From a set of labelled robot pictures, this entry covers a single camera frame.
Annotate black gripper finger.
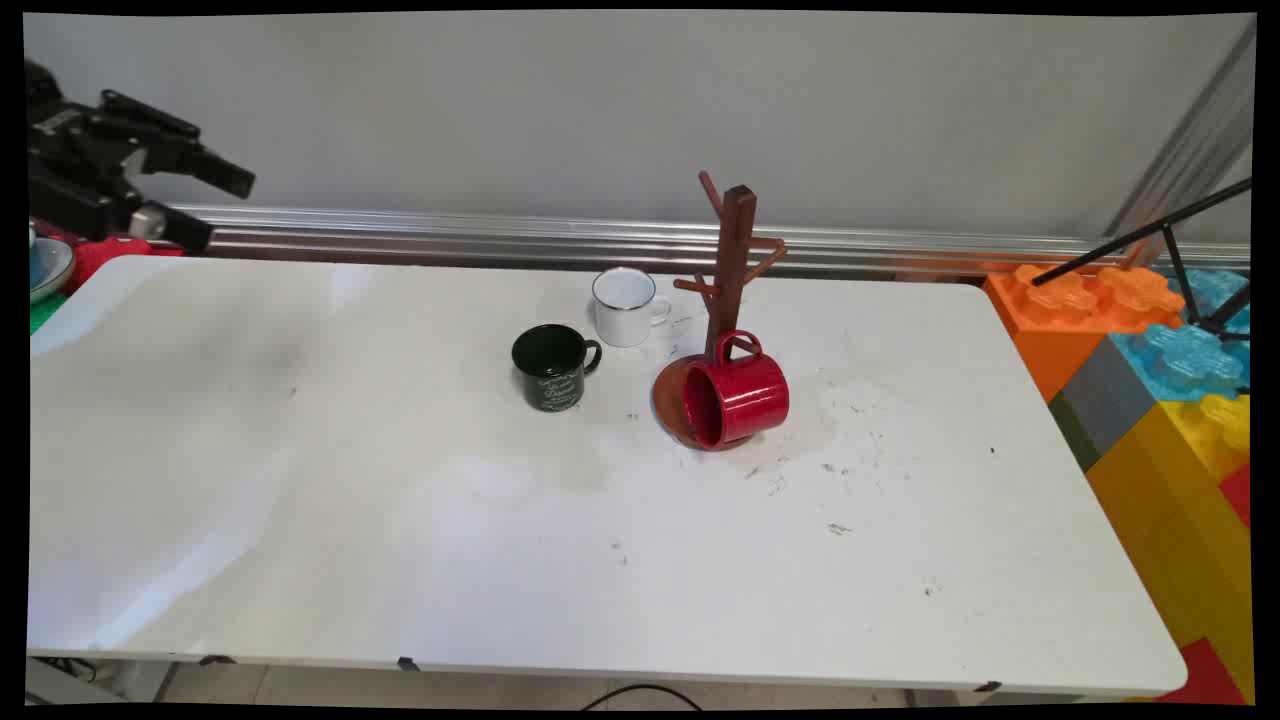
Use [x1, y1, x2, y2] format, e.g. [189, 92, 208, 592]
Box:
[129, 203, 215, 254]
[99, 90, 257, 199]

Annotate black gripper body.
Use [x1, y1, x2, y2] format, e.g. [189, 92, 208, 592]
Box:
[28, 60, 153, 242]

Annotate red mug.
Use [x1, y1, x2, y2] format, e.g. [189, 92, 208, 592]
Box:
[682, 329, 791, 450]

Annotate red plastic toy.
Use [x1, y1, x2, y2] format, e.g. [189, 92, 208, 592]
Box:
[34, 218, 187, 297]

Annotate grey blue bowl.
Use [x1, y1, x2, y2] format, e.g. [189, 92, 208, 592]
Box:
[28, 225, 77, 305]

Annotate dark green enamel mug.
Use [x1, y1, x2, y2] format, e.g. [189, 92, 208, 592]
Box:
[511, 324, 603, 413]

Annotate white enamel mug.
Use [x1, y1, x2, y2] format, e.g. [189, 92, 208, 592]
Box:
[591, 267, 673, 349]

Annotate brown wooden mug tree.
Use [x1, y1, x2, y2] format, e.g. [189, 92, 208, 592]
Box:
[651, 170, 789, 453]

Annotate orange giant toy block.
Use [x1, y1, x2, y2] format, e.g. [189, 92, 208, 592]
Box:
[983, 262, 1187, 403]

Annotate black tripod stand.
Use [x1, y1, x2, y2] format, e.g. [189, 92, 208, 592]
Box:
[1030, 177, 1253, 341]

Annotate grey giant toy block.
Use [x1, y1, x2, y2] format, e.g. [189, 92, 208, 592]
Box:
[1048, 335, 1163, 473]

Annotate aluminium upright profile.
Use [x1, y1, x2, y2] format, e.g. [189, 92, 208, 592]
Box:
[1104, 20, 1257, 241]

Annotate blue giant toy block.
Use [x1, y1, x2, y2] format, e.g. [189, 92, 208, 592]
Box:
[1108, 268, 1252, 403]

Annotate yellow giant toy block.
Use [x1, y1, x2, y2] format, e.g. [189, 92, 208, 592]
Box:
[1085, 393, 1254, 703]

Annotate red giant toy block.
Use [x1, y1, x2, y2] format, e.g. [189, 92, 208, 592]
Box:
[1158, 638, 1249, 705]

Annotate aluminium rail along wall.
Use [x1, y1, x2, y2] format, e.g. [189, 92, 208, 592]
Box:
[165, 204, 1252, 278]

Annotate black floor cable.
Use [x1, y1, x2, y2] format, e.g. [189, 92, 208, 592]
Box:
[582, 684, 705, 712]

